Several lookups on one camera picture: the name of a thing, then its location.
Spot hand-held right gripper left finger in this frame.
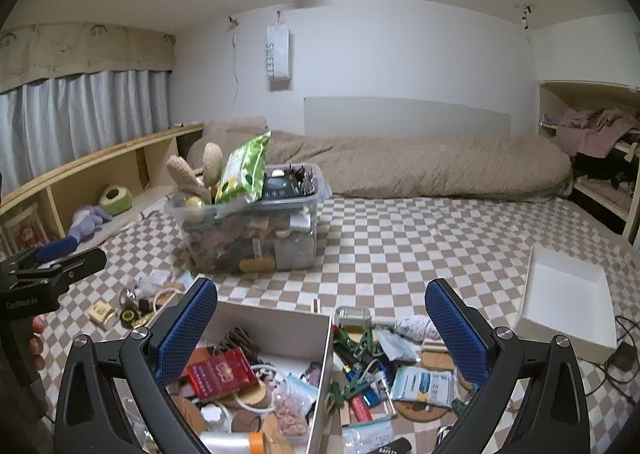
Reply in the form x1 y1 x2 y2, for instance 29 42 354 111
54 276 219 454

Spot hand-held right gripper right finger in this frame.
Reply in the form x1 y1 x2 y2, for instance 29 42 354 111
424 277 587 454

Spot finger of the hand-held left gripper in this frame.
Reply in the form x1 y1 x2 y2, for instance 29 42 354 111
12 236 80 267
30 247 108 297

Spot white cardboard box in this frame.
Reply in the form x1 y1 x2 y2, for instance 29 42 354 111
165 301 335 454

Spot person's left hand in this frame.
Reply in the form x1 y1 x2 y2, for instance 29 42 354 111
29 315 47 372

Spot striped wooden coaster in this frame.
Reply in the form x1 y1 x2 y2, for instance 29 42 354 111
420 336 456 375

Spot clear box of pink trinkets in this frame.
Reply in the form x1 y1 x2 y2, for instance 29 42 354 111
2 206 46 252

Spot purple plush toy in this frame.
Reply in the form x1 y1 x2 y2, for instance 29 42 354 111
67 204 115 245

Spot crumpled grey white packet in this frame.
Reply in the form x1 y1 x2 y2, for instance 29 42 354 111
395 315 436 345

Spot brown hair claw clips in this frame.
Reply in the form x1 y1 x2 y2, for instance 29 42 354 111
215 326 256 355

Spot small wooden block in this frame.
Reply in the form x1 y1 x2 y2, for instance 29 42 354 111
89 300 116 331

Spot red box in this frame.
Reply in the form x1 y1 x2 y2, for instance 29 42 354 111
186 348 258 401

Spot clear packet with white fluff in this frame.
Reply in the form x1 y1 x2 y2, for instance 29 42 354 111
136 271 173 295

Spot teal white packet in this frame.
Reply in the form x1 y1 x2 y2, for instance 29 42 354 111
390 365 456 407

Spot green round plush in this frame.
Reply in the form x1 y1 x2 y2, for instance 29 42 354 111
97 184 135 215

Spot round cork coaster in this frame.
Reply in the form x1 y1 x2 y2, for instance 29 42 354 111
170 394 206 435

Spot checkered bed sheet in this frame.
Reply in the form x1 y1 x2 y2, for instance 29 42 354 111
0 194 640 454

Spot wooden bedside shelf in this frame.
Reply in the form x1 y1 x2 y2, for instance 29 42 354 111
0 121 206 260

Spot grey box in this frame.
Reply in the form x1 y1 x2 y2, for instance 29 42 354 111
334 305 373 332

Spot brown cylinder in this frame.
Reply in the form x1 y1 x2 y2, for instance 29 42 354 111
231 409 263 435

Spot white box lid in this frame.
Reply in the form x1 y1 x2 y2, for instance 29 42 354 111
512 244 618 366

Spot yellow ball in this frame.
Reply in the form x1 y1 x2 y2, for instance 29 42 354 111
182 196 206 222

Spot red lighter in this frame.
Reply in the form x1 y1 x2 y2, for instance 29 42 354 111
350 396 373 422

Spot clear plastic storage bin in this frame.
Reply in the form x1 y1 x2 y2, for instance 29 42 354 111
165 163 332 275

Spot pink beads packet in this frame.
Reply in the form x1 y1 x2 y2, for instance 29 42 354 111
272 376 321 440

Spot clear zip packet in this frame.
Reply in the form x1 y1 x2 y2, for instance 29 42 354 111
342 419 396 454

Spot grey curtain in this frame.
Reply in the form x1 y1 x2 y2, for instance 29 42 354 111
0 69 173 185

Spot beige plush toy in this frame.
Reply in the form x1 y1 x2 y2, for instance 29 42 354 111
166 141 225 205

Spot beige blanket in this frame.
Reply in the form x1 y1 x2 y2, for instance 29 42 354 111
187 116 573 200

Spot black charger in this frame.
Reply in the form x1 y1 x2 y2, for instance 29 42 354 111
611 341 638 372

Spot green snack packet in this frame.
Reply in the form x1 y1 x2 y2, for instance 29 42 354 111
215 131 272 205

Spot beige curtain valance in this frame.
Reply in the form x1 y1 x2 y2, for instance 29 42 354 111
0 21 177 95

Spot white headboard panel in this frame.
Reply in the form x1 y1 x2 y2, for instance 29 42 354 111
303 95 513 137

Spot dark clothes pile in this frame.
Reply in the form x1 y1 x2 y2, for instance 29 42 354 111
575 144 640 195

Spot pink clothes pile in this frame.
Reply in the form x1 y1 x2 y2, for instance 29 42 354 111
555 108 640 157

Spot wooden wardrobe shelf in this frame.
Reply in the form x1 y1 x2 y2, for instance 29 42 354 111
537 80 640 245

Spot white hanging sweet sign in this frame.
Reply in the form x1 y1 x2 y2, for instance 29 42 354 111
265 9 293 91

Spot white plastic ring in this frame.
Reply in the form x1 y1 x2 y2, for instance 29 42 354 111
152 286 186 315

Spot black cable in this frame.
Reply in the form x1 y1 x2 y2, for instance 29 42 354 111
585 314 640 405

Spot thin wall cable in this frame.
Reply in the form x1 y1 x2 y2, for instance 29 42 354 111
227 16 242 121

